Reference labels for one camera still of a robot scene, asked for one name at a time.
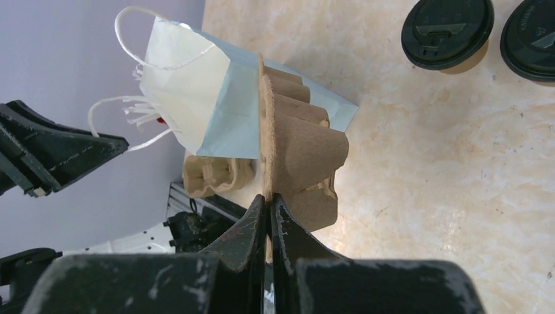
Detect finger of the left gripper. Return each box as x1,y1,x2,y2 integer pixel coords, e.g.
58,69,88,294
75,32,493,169
1,100,129,198

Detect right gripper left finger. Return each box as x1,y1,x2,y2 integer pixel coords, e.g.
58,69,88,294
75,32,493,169
23,195,266,313

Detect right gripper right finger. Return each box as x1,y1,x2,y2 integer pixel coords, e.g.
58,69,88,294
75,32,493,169
269,194,486,313

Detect brown pulp cup carrier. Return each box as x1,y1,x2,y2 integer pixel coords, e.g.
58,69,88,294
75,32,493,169
258,54,349,232
183,155,255,198

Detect light blue paper bag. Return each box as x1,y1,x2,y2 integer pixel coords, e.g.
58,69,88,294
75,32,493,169
88,6,360,160

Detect black coffee cup lid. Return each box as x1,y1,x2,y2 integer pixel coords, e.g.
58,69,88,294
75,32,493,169
500,0,554,84

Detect brown paper coffee cup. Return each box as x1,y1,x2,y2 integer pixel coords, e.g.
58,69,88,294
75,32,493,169
532,80,555,87

